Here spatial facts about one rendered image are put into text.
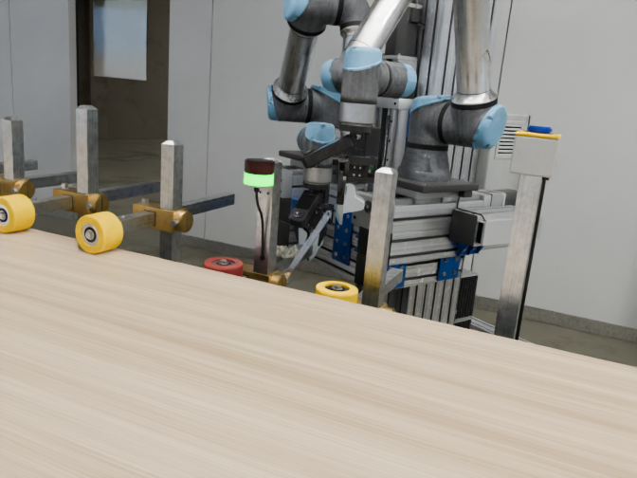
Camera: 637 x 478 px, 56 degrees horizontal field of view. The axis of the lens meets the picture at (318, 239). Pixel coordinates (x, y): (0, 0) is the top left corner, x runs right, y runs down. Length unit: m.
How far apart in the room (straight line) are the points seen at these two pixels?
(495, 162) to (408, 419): 1.47
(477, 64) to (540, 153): 0.55
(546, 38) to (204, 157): 2.43
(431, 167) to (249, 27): 2.83
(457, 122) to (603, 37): 2.17
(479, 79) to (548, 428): 1.00
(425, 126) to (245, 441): 1.17
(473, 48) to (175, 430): 1.17
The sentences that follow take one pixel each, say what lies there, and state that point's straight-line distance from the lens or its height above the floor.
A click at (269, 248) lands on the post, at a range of 1.26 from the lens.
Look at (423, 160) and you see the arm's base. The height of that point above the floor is 1.09.
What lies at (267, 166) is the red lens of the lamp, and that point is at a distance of 1.18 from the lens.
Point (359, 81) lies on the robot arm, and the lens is 1.22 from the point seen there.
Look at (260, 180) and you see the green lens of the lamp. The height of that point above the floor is 1.08.
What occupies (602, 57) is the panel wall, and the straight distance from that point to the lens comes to 3.69.
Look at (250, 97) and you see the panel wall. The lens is 4.29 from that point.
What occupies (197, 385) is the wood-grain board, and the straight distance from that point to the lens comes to 0.76.
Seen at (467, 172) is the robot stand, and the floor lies 1.03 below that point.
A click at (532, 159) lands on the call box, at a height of 1.18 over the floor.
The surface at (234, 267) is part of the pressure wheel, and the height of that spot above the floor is 0.91.
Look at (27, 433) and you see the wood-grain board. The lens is 0.70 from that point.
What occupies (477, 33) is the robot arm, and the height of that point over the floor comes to 1.42.
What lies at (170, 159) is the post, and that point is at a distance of 1.37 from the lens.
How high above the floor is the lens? 1.26
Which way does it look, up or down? 14 degrees down
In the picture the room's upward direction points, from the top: 5 degrees clockwise
